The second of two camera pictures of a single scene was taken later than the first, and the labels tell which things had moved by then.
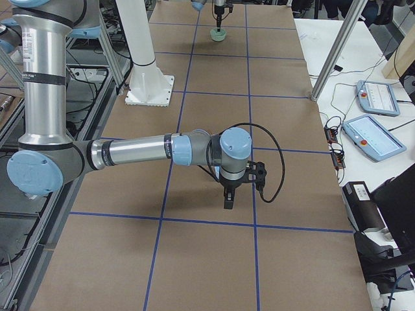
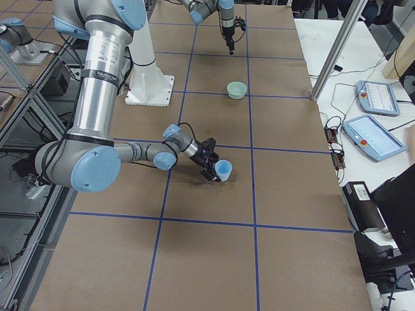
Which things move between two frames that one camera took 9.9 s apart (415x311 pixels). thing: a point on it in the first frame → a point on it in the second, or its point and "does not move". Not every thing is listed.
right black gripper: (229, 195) → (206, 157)
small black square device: (338, 68) does not move
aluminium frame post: (356, 9) does not move
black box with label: (362, 210) does not move
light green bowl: (218, 35) → (236, 90)
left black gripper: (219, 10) → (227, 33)
